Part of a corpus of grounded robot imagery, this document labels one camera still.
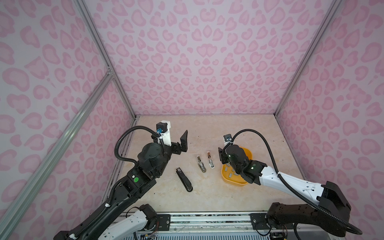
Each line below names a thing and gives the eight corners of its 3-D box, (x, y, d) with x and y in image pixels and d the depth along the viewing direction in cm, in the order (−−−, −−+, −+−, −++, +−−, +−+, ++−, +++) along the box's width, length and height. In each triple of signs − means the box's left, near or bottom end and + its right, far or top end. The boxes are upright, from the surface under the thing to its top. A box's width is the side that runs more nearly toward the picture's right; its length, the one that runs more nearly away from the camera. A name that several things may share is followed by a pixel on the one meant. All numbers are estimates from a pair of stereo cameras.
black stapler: (188, 193, 84) (188, 190, 81) (175, 172, 92) (175, 169, 89) (194, 189, 86) (194, 186, 83) (180, 169, 94) (180, 166, 90)
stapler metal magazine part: (201, 173, 92) (201, 169, 87) (196, 161, 97) (196, 156, 93) (205, 172, 92) (205, 168, 88) (200, 159, 97) (200, 155, 93)
